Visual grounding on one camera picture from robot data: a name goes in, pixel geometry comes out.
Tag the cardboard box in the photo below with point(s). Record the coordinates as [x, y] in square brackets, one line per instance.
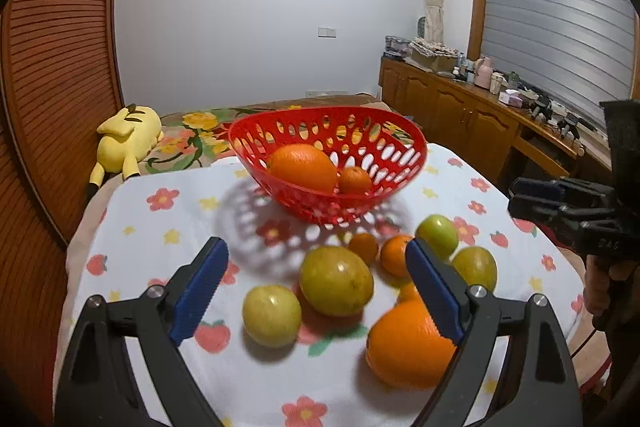
[432, 57]

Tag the floral blanket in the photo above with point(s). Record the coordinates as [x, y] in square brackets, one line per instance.
[200, 132]

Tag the person's right hand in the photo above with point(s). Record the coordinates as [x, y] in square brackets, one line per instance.
[596, 292]

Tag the small tangerine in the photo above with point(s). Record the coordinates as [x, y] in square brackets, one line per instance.
[356, 181]
[395, 257]
[363, 248]
[407, 293]

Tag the stack of folded cloths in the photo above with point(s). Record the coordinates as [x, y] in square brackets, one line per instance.
[397, 47]

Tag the wooden louvred wardrobe door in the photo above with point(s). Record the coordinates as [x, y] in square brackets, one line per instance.
[60, 82]

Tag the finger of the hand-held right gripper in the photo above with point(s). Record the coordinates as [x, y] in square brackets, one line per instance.
[540, 214]
[542, 189]

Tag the wooden cabinet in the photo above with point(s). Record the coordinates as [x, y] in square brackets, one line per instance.
[450, 107]

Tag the white wall switch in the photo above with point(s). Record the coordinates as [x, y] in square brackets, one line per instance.
[327, 32]

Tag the grey window blind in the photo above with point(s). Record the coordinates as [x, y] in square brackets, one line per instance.
[550, 7]

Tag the large yellow-green citrus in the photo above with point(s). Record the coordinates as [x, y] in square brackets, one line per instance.
[336, 281]

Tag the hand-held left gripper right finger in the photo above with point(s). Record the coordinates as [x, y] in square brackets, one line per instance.
[432, 287]

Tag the large orange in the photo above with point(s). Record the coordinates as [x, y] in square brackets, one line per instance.
[302, 167]
[407, 349]

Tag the yellow plush toy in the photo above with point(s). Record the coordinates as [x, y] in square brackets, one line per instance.
[127, 132]

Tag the small green citrus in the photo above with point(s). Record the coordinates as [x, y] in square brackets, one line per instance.
[436, 234]
[477, 268]

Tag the pink kettle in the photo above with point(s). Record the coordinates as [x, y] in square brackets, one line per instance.
[484, 74]

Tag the white floral tablecloth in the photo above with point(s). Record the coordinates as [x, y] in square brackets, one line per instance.
[150, 232]

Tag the red plastic basket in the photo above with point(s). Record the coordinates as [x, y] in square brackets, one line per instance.
[300, 202]

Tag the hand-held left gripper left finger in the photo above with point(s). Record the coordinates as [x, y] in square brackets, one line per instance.
[200, 292]

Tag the tissue box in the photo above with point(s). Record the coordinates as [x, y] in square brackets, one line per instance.
[510, 98]

